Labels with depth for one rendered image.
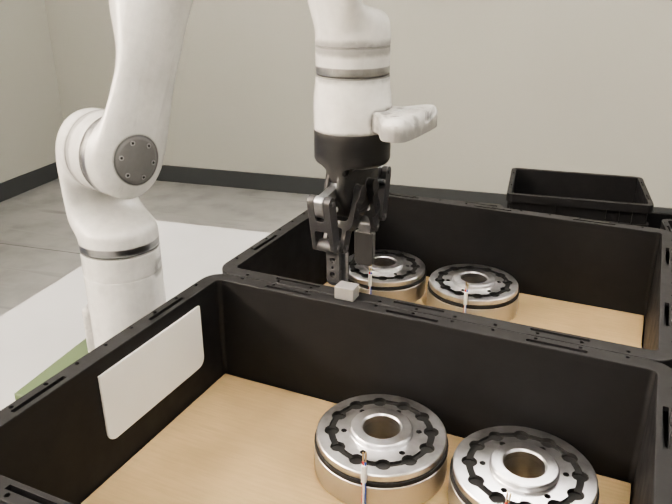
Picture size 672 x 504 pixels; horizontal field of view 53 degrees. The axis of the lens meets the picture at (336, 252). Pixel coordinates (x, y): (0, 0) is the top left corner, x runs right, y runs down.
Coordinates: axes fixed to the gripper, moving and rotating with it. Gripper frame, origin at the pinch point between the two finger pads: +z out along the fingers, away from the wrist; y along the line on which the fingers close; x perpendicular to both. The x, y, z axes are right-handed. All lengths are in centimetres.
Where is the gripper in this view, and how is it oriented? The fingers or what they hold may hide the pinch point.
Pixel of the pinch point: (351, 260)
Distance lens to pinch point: 71.0
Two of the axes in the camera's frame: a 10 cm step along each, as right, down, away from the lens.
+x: 8.7, 1.9, -4.5
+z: 0.0, 9.2, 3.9
